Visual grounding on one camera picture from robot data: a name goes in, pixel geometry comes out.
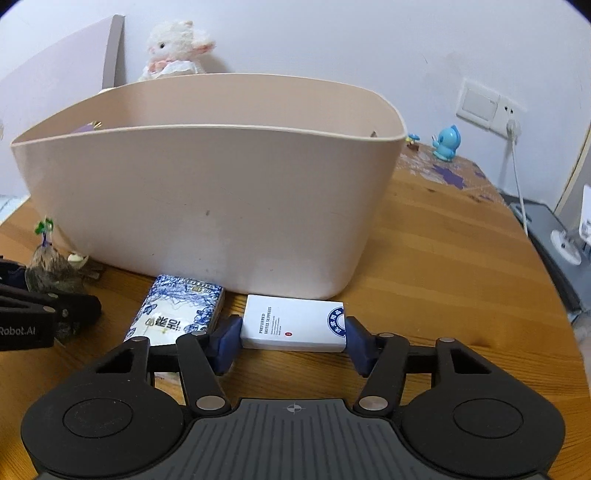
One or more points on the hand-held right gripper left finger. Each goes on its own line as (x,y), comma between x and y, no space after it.
(226,340)

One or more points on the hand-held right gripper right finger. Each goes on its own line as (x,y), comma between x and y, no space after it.
(357,341)

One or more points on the blue patterned tissue packet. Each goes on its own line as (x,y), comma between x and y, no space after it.
(178,314)

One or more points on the white small box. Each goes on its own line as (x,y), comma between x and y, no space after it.
(295,322)

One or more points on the beige plastic storage bin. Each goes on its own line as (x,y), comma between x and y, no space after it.
(207,184)

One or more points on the floral patterned mat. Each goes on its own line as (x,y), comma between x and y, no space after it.
(443,173)

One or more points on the small mushroom figurine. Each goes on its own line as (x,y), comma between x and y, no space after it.
(412,141)

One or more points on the grey appliance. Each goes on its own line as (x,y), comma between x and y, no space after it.
(549,249)

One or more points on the blue cartoon figurine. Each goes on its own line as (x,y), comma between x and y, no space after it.
(446,145)

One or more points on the pink headboard panel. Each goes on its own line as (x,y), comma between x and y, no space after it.
(55,78)

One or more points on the white stand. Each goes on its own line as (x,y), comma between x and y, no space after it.
(572,230)

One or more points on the white plush lamb toy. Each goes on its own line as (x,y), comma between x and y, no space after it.
(178,46)

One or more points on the white wall switch socket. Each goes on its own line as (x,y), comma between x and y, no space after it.
(489,106)

